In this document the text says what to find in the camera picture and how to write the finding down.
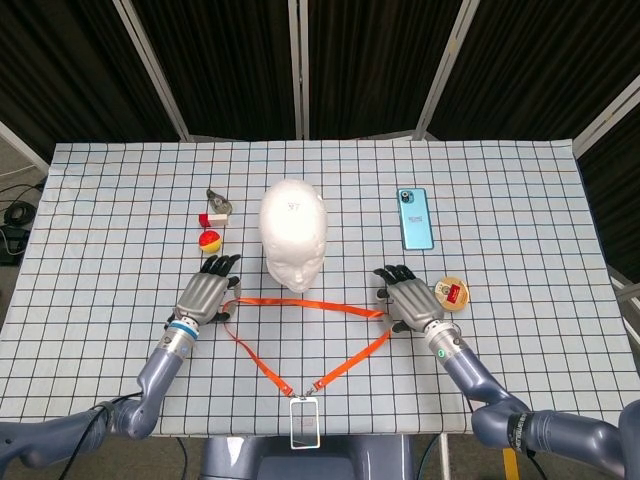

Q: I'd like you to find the right five-finger robot hand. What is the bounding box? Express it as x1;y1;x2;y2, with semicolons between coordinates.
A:
372;263;447;335

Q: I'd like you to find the left five-finger robot hand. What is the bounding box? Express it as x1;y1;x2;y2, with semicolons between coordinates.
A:
173;253;243;326

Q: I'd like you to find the orange lanyard strap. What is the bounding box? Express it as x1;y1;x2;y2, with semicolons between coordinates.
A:
222;296;394;399

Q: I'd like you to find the clear white-framed badge holder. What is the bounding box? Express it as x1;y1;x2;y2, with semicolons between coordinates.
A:
289;394;322;450

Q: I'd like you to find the white foam mannequin head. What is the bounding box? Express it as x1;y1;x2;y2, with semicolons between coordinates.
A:
257;179;330;294

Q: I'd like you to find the round beige tape tin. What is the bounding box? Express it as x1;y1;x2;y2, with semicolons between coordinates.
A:
433;276;471;313

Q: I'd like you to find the teal smartphone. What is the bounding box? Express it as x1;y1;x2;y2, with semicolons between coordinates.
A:
396;187;435;252

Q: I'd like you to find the grey metal clip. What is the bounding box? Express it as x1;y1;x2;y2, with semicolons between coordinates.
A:
205;187;235;216

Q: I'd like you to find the grey robot torso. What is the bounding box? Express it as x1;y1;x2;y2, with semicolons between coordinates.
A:
199;433;416;480

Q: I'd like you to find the black power adapter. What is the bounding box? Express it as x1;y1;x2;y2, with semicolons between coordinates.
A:
0;225;29;266

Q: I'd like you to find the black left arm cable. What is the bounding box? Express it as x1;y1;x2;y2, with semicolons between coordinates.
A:
52;392;147;480

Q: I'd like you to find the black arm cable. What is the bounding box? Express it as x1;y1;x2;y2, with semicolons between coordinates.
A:
519;447;551;480
52;392;147;480

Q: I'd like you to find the black cable under table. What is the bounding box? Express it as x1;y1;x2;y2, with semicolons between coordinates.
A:
173;435;191;480

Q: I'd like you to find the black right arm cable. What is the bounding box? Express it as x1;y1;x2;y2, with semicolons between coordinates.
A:
519;447;551;480

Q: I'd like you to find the black coiled cable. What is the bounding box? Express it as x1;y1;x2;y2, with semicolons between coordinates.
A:
3;199;37;227

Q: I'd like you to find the black screen panel white frame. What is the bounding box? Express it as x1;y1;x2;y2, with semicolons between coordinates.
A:
572;74;640;274
417;0;640;146
119;0;305;142
297;0;479;142
0;0;177;164

